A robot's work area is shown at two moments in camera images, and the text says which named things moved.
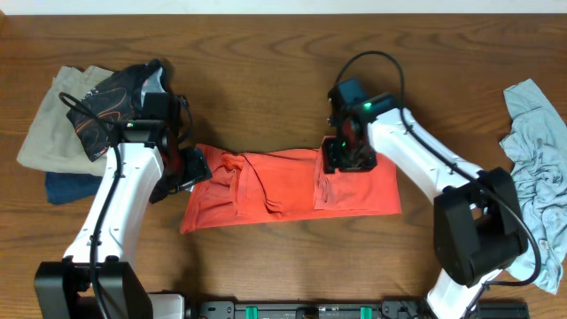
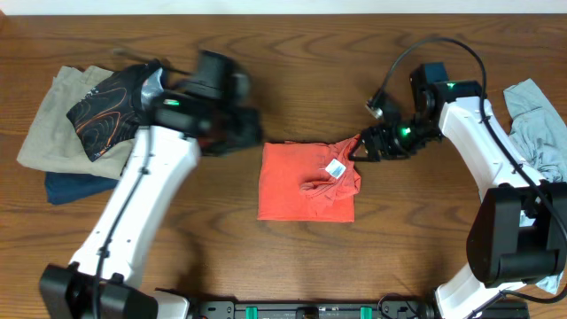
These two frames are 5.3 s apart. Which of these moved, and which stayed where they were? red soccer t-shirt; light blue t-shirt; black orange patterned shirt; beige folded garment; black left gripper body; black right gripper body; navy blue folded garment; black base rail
Moved: black right gripper body; black left gripper body; red soccer t-shirt
Stayed: light blue t-shirt; beige folded garment; black base rail; navy blue folded garment; black orange patterned shirt
